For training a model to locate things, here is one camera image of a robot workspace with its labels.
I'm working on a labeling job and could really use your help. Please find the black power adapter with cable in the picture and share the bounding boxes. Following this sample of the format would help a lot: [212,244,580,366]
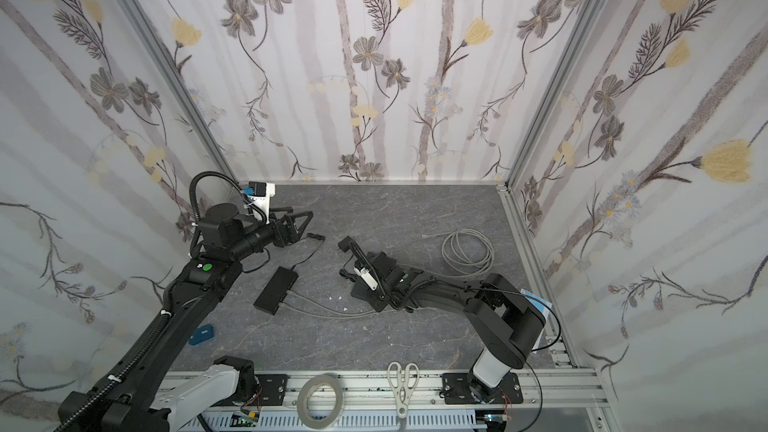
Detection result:
[290,232,327,271]

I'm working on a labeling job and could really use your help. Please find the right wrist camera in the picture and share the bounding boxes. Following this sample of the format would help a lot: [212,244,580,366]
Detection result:
[354,261,380,291]

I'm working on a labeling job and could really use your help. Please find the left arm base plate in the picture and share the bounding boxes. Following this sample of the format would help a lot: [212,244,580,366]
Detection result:
[215,373,289,408]

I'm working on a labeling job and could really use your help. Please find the clear tape roll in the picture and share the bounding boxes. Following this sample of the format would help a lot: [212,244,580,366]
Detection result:
[296,374,344,430]

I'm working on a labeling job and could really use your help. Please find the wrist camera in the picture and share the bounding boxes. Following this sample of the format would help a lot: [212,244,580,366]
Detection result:
[354,261,380,291]
[243,181,275,215]

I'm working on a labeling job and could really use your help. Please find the white handled scissors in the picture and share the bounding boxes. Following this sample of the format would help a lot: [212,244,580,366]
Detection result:
[386,361,421,420]

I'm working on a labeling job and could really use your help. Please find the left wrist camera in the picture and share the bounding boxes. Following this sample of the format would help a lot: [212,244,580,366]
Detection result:
[243,181,275,215]

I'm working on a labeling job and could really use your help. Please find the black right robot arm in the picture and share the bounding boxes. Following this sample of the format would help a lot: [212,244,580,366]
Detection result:
[338,236,562,406]

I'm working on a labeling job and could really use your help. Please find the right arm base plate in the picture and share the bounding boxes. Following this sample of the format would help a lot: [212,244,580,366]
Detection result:
[440,372,524,405]

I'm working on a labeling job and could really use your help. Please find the blue face mask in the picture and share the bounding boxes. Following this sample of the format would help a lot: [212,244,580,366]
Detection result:
[521,289,553,320]

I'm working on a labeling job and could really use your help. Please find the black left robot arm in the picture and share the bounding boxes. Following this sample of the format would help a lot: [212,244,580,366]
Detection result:
[58,171,313,431]

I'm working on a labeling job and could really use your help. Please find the small blue box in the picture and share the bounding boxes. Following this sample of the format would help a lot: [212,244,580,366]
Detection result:
[188,324,215,346]

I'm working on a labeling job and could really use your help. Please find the coiled grey ethernet cable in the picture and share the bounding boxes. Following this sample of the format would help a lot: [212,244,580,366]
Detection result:
[419,227,497,280]

